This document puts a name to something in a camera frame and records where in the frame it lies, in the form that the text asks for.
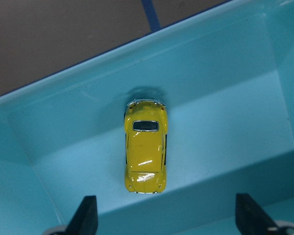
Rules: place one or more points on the light blue plastic bin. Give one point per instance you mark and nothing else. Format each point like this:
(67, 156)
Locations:
(226, 77)

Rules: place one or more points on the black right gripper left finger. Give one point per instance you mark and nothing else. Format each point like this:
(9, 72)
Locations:
(85, 219)

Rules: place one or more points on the brown paper table cover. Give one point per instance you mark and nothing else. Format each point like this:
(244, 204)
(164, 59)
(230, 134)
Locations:
(41, 37)

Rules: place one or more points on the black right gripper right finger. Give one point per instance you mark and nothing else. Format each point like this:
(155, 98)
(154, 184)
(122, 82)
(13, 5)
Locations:
(251, 219)

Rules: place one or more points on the yellow toy beetle car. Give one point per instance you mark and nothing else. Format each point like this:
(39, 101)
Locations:
(146, 129)

